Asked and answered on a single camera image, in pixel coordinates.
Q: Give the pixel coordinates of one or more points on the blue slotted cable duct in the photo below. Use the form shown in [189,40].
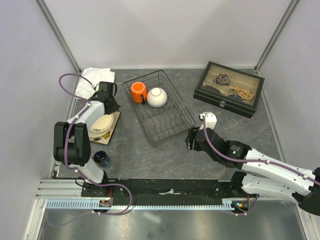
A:
[90,204]

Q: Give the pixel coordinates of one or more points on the black wire dish rack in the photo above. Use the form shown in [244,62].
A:
[163,123]

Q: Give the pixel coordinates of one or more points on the orange plastic mug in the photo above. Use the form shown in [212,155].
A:
[138,92]

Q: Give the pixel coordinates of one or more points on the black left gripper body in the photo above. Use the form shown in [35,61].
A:
[114,106]

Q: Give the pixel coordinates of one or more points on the white crumpled cloth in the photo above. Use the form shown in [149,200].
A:
[95,75]

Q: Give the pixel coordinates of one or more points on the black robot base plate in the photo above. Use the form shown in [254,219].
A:
[164,191]

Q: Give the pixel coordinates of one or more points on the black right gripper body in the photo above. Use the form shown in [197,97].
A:
[199,148]

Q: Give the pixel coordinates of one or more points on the aluminium frame rail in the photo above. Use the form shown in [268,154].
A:
[58,34]

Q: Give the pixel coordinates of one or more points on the small dark blue cup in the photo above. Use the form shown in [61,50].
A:
[101,159]

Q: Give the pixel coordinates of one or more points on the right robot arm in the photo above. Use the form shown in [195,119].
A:
[258,173]

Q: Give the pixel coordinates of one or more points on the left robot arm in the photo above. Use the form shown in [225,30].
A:
[71,141]

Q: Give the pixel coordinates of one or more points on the blue ringed round plate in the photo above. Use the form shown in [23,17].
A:
[98,134]

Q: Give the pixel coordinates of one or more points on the white ceramic bowl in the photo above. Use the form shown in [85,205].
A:
[157,97]

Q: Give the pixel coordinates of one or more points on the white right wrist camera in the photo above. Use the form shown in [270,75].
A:
[209,119]

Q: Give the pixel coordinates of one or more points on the square floral plate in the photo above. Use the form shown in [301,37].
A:
[106,142]

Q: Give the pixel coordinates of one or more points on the black glass-lid jewelry box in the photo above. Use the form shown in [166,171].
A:
[229,89]

